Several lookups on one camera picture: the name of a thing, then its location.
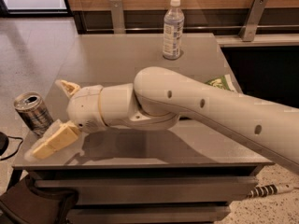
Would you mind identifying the clear plastic water bottle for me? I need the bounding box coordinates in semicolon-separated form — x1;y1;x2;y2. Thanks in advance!
163;0;184;60

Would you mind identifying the black cable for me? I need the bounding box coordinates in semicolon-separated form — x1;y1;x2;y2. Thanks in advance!
0;135;24;161

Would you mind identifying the black white striped handle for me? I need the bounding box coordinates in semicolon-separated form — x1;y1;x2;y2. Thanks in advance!
247;184;294;199

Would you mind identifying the green kettle chips bag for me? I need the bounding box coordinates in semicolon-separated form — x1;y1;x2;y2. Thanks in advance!
206;74;236;91

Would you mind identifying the left metal wall bracket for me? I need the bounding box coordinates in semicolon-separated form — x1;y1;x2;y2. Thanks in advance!
109;0;125;34

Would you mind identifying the grey lower drawer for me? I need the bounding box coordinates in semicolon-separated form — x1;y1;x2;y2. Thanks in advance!
67;206;230;224

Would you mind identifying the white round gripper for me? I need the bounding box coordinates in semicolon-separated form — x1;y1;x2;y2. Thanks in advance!
24;79;107;161

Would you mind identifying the silver redbull can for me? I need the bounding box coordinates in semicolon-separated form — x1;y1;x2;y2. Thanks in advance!
13;92;53;136

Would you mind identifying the right metal wall bracket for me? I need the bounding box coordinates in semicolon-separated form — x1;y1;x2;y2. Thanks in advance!
239;0;268;42

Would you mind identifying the dark brown chair seat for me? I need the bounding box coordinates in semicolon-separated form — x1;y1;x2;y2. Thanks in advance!
0;175;78;224

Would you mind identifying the grey drawer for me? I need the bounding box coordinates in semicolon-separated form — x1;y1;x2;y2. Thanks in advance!
36;176;257;204
67;206;230;224

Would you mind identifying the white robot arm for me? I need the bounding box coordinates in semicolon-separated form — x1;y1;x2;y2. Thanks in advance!
24;66;299;173

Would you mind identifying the black round device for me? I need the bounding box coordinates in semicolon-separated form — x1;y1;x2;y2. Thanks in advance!
0;132;8;156

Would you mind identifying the grey upper drawer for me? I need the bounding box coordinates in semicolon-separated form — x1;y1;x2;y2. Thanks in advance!
36;176;257;204

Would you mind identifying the metal wall bracket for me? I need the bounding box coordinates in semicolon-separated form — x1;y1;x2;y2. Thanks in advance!
239;0;268;42
109;0;125;34

